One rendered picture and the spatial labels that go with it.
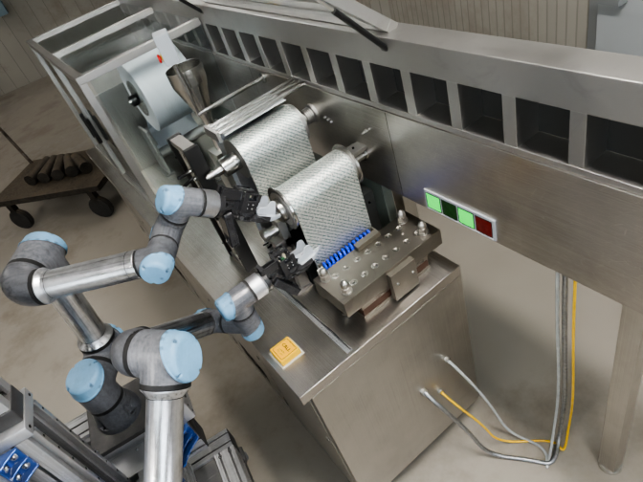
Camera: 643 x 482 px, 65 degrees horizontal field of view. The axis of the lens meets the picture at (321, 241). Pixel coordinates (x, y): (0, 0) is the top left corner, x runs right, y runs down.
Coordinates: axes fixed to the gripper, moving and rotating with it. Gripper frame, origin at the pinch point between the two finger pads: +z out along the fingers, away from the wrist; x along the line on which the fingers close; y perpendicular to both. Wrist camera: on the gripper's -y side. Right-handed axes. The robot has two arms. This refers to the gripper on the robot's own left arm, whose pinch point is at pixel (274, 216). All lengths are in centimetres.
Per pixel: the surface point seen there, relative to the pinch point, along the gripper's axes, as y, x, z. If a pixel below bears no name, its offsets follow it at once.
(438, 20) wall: 109, 174, 222
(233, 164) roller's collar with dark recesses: 8.0, 23.9, -3.7
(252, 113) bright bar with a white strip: 25.0, 26.0, -0.7
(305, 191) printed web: 9.6, -2.9, 6.3
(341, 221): 1.9, -4.2, 22.3
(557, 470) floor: -69, -67, 113
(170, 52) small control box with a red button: 35, 54, -20
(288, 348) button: -36.8, -15.0, 7.7
